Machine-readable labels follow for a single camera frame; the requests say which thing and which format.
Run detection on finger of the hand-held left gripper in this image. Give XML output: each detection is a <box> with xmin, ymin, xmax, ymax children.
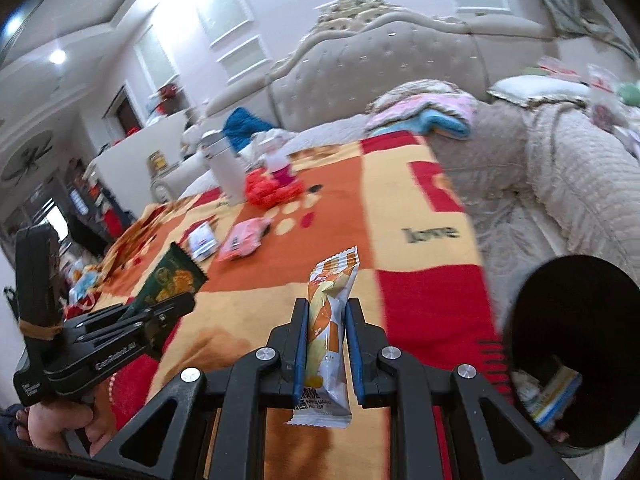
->
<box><xmin>62</xmin><ymin>302</ymin><xmax>151</xmax><ymax>342</ymax></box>
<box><xmin>95</xmin><ymin>291</ymin><xmax>197</xmax><ymax>361</ymax></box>

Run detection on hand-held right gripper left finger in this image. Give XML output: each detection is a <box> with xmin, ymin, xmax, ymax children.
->
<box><xmin>90</xmin><ymin>297</ymin><xmax>311</xmax><ymax>480</ymax></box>

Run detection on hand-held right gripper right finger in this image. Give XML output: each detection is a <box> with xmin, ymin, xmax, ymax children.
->
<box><xmin>345</xmin><ymin>297</ymin><xmax>583</xmax><ymax>480</ymax></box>

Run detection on orange and white snack packet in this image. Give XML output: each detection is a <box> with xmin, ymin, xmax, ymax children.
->
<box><xmin>285</xmin><ymin>245</ymin><xmax>362</xmax><ymax>430</ymax></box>

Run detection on green snack packet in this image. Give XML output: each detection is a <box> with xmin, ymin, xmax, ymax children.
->
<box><xmin>135</xmin><ymin>241</ymin><xmax>210</xmax><ymax>311</ymax></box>

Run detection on black round trash bin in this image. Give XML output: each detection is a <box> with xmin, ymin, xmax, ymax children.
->
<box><xmin>500</xmin><ymin>255</ymin><xmax>640</xmax><ymax>448</ymax></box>

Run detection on person's left hand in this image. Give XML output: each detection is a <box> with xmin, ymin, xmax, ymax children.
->
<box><xmin>15</xmin><ymin>400</ymin><xmax>118</xmax><ymax>458</ymax></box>

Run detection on ceiling fan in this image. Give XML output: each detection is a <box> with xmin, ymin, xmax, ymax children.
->
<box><xmin>0</xmin><ymin>130</ymin><xmax>53</xmax><ymax>186</ymax></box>

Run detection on pink snack packet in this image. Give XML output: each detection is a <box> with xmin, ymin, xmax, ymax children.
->
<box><xmin>216</xmin><ymin>217</ymin><xmax>273</xmax><ymax>262</ymax></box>

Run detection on yellow printed box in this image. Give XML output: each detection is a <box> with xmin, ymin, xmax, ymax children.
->
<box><xmin>147</xmin><ymin>151</ymin><xmax>169</xmax><ymax>179</ymax></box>

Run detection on red and yellow printed blanket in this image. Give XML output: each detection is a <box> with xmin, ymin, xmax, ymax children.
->
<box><xmin>97</xmin><ymin>130</ymin><xmax>516</xmax><ymax>480</ymax></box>

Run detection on orange red plastic bag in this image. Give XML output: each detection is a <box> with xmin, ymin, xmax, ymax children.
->
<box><xmin>244</xmin><ymin>167</ymin><xmax>305</xmax><ymax>209</ymax></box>

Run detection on white cylindrical bin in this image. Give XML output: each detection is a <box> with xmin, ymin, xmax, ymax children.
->
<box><xmin>199</xmin><ymin>129</ymin><xmax>246</xmax><ymax>206</ymax></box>

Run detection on pink and white doll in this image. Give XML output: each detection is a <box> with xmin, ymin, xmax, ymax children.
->
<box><xmin>257</xmin><ymin>132</ymin><xmax>296</xmax><ymax>186</ymax></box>

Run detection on yellow and white packet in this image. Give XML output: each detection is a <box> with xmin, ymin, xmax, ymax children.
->
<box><xmin>527</xmin><ymin>365</ymin><xmax>583</xmax><ymax>423</ymax></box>

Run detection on blue cloth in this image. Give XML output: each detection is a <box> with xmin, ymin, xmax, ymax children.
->
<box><xmin>222</xmin><ymin>106</ymin><xmax>278</xmax><ymax>153</ymax></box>

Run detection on red decorations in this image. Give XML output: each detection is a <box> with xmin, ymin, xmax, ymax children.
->
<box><xmin>147</xmin><ymin>84</ymin><xmax>182</xmax><ymax>116</ymax></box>

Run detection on beige quilted sofa cover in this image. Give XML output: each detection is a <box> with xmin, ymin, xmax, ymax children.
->
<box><xmin>520</xmin><ymin>102</ymin><xmax>640</xmax><ymax>281</ymax></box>
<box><xmin>432</xmin><ymin>105</ymin><xmax>538</xmax><ymax>223</ymax></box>

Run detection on pink and blue folded blanket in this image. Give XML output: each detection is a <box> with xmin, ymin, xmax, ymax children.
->
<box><xmin>367</xmin><ymin>92</ymin><xmax>476</xmax><ymax>139</ymax></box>

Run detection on beige tufted sofa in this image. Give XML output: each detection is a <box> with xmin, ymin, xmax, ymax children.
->
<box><xmin>150</xmin><ymin>0</ymin><xmax>640</xmax><ymax>311</ymax></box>

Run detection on white fringed pillow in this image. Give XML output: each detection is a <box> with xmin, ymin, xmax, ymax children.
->
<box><xmin>487</xmin><ymin>76</ymin><xmax>591</xmax><ymax>108</ymax></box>

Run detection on red and white plastic packet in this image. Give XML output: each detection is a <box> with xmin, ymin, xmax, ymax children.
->
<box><xmin>536</xmin><ymin>56</ymin><xmax>584</xmax><ymax>84</ymax></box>

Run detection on clear plastic bag red print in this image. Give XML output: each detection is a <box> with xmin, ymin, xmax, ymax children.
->
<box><xmin>585</xmin><ymin>64</ymin><xmax>623</xmax><ymax>126</ymax></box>

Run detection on grey patterned curtain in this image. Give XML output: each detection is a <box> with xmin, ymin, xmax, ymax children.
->
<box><xmin>520</xmin><ymin>0</ymin><xmax>640</xmax><ymax>61</ymax></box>

